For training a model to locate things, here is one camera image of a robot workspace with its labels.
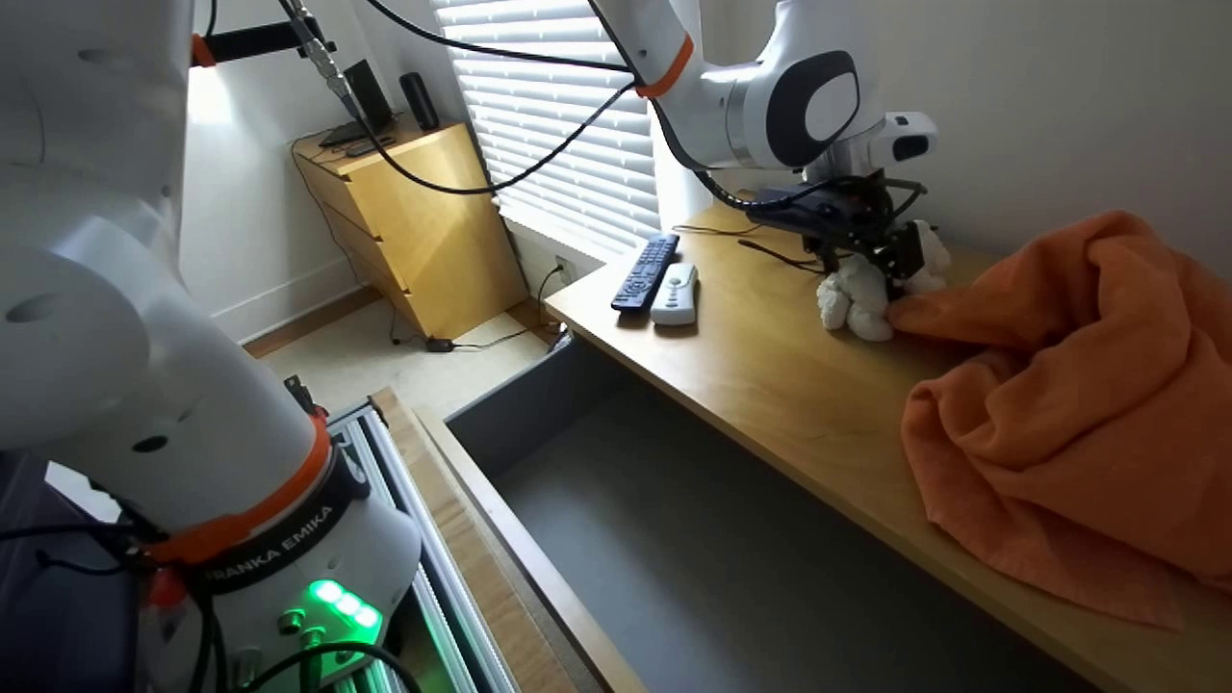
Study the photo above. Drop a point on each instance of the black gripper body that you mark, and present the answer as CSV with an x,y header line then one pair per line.
x,y
855,216

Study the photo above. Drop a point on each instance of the white fluffy toy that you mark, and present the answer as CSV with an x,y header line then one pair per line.
x,y
855,294

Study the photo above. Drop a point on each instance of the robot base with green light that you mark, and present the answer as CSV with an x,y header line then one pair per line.
x,y
373,606

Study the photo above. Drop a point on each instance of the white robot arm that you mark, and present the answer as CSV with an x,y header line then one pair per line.
x,y
285,560

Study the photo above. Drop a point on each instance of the open grey drawer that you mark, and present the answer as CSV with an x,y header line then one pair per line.
x,y
706,569

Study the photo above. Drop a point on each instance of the wooden dresser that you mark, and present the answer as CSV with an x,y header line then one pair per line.
x,y
826,415

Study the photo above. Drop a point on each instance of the white remote control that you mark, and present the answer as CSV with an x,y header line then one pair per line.
x,y
674,302

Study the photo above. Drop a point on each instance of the black remote control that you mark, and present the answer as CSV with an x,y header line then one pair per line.
x,y
635,292

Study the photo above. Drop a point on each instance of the white window blinds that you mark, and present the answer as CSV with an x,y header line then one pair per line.
x,y
557,121

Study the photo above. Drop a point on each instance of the orange blanket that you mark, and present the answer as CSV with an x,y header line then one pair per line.
x,y
1083,442

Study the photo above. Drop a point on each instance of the small wooden cabinet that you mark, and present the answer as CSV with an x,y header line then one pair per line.
x,y
431,247

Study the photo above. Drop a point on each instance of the black speaker on cabinet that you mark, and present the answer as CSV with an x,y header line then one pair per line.
x,y
421,102

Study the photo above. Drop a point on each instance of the black box on cabinet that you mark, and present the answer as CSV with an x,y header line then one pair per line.
x,y
368,93

